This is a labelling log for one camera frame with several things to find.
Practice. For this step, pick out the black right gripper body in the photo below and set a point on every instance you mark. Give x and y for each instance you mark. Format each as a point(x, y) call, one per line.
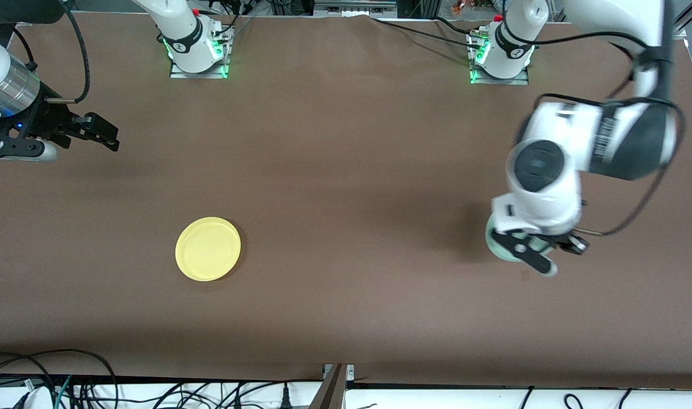
point(46, 121)

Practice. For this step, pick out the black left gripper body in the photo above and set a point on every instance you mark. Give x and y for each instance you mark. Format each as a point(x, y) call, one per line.
point(562, 241)

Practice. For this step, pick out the pale green round plate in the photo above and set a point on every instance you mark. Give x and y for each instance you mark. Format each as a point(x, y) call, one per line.
point(496, 245)

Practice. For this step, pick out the yellow round plate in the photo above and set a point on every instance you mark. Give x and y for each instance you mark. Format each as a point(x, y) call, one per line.
point(208, 249)

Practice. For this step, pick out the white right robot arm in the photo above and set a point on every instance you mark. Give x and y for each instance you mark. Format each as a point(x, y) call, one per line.
point(181, 23)

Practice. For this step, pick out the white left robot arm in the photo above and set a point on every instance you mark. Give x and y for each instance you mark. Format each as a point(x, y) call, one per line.
point(556, 147)

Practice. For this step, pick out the brown table cover sheet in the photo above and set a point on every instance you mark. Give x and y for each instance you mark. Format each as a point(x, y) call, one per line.
point(346, 318)

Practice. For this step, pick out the grey metal device box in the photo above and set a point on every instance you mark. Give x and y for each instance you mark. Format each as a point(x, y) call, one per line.
point(354, 7)

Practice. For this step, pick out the aluminium profile beam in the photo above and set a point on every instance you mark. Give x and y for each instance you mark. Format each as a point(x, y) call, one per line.
point(330, 392)

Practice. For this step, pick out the black power plug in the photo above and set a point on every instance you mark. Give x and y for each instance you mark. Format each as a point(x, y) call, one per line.
point(285, 397)

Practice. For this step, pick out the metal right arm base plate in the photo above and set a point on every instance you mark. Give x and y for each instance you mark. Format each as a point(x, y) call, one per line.
point(178, 72)

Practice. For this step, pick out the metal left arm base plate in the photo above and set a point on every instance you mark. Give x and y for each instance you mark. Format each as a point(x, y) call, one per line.
point(521, 79)

